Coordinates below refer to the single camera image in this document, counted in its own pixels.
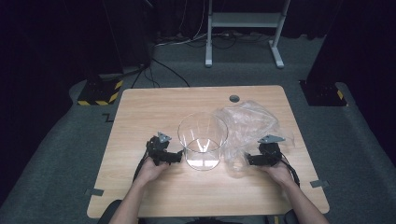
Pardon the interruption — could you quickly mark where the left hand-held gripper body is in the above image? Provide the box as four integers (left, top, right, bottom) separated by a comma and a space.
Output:
146, 132, 177, 166

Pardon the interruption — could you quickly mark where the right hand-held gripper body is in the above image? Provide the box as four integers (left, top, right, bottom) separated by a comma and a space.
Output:
257, 134, 286, 167

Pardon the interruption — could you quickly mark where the clear plastic bin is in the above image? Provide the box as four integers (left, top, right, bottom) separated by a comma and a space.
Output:
177, 111, 229, 172

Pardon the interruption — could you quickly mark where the clear plastic bag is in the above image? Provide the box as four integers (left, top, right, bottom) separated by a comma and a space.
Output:
214, 100, 295, 179

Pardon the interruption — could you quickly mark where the person's left hand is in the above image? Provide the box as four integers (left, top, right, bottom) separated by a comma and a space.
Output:
134, 158, 171, 188

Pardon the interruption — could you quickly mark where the person's right hand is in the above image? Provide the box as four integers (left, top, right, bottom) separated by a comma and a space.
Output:
260, 161, 295, 189

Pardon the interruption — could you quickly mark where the grey tape strip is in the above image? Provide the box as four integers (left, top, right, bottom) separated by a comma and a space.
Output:
85, 188, 105, 198
309, 179, 330, 189

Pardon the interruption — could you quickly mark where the black base with yellow mark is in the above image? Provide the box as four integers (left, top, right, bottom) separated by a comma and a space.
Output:
299, 79, 348, 107

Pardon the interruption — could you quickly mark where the black yellow striped base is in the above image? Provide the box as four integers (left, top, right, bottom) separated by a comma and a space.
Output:
77, 78, 124, 106

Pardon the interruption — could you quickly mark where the dark curtain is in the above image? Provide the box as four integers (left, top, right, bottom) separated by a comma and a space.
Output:
0, 0, 104, 188
306, 0, 396, 157

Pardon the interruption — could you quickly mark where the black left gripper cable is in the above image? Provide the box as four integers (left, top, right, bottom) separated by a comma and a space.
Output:
133, 147, 150, 183

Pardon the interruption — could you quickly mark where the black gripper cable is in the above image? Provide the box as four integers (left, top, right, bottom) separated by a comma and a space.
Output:
133, 147, 150, 183
278, 153, 301, 188

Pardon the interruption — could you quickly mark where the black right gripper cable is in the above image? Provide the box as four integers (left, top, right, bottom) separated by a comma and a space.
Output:
278, 153, 301, 188

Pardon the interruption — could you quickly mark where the black floor cable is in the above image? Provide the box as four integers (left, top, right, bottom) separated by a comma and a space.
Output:
130, 57, 191, 89

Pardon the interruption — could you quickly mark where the white floor cable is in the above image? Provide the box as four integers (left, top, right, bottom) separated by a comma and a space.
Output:
155, 0, 209, 48

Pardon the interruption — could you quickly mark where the white metal stand frame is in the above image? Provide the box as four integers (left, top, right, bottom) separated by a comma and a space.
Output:
205, 0, 292, 69

